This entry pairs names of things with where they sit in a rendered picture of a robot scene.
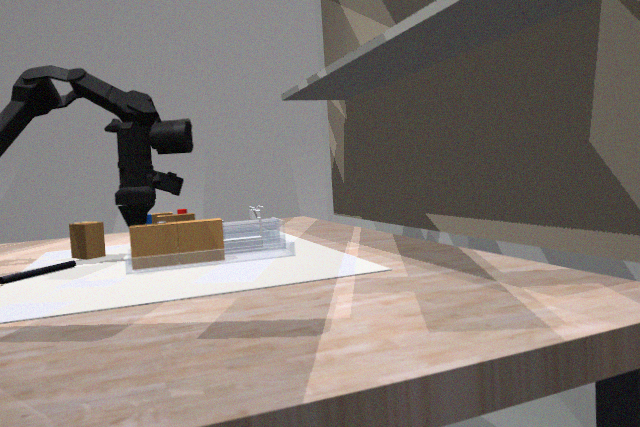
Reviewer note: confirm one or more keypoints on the black cylindrical rod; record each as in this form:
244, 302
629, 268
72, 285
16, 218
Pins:
39, 272

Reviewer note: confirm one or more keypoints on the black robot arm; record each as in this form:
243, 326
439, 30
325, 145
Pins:
34, 94

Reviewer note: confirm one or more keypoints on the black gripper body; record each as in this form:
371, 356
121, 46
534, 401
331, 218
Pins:
133, 174

